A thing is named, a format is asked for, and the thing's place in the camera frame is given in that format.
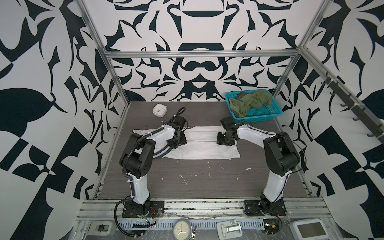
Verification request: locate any green tank top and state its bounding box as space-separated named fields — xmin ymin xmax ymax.
xmin=229 ymin=90 xmax=274 ymax=118

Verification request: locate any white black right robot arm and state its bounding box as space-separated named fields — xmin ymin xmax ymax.
xmin=217 ymin=117 xmax=300 ymax=216

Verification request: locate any aluminium cage frame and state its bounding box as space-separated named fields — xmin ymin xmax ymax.
xmin=79 ymin=1 xmax=384 ymax=202

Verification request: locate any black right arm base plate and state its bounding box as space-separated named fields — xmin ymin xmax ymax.
xmin=244 ymin=198 xmax=287 ymax=217

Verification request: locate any round analog clock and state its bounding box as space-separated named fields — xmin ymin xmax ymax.
xmin=172 ymin=219 xmax=192 ymax=240

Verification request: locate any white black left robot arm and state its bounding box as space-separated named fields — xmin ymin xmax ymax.
xmin=120 ymin=116 xmax=188 ymax=215

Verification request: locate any black wall hook rail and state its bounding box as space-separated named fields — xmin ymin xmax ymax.
xmin=320 ymin=72 xmax=384 ymax=145

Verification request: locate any white digital display device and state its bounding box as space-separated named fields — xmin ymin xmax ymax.
xmin=289 ymin=219 xmax=330 ymax=240

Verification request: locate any teal plastic basket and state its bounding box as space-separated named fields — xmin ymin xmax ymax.
xmin=225 ymin=90 xmax=283 ymax=124

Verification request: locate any grey switch box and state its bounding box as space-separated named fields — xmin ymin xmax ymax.
xmin=87 ymin=221 xmax=116 ymax=237

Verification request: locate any white plastic latch device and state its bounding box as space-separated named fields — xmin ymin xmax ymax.
xmin=217 ymin=220 xmax=243 ymax=240

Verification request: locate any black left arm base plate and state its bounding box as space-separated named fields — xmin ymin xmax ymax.
xmin=122 ymin=200 xmax=165 ymax=218

